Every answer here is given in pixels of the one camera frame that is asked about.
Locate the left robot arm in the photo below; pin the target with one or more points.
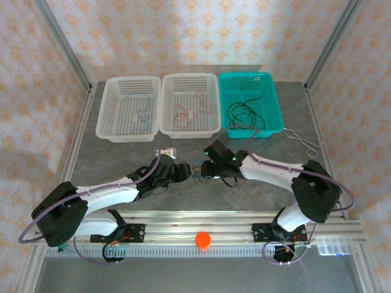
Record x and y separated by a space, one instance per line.
104 195

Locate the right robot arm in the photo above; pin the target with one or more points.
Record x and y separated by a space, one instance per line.
268 171

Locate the orange ball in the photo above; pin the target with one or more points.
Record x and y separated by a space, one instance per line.
203 239

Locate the white perforated plastic basket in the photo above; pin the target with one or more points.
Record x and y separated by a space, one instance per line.
171 91
119 122

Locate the teal perforated plastic basket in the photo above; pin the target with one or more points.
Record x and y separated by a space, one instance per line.
268 100

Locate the metal tongs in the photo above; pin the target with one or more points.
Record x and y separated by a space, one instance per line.
302 142

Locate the black base electronics module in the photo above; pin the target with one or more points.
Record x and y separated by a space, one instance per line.
282 257
113 254

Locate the small green clip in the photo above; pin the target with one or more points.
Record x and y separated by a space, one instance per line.
62 248

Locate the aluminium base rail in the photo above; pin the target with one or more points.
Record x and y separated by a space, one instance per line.
183 224

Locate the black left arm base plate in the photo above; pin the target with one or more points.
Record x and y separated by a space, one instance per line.
136 233

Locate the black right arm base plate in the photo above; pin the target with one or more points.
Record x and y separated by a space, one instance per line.
259 233

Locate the aluminium frame post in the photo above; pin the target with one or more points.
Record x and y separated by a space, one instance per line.
62 42
335 39

